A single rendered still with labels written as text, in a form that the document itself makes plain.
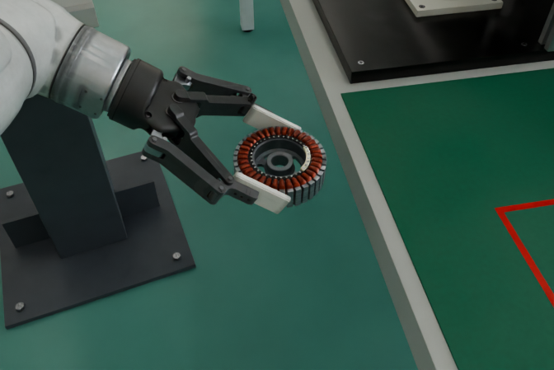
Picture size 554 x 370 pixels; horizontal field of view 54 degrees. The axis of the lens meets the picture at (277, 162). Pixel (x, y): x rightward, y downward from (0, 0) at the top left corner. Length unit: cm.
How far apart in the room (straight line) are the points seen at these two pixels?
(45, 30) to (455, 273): 48
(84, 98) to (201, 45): 167
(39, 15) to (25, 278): 108
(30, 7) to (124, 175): 118
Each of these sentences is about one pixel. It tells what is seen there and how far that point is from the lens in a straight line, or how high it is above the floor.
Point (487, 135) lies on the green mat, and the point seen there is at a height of 75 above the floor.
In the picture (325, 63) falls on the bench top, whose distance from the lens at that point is 86.
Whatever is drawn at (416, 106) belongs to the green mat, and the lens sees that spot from 80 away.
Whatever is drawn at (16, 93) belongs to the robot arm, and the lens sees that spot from 53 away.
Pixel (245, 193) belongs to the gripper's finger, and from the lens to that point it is 60.
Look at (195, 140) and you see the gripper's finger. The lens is 61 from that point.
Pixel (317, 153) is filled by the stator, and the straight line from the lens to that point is 66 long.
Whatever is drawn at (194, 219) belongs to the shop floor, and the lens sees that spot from 161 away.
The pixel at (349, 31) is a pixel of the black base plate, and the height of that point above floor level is 77.
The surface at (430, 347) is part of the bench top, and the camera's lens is 57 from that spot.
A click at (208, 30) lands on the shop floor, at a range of 235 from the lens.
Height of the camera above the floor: 125
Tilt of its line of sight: 46 degrees down
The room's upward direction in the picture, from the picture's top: straight up
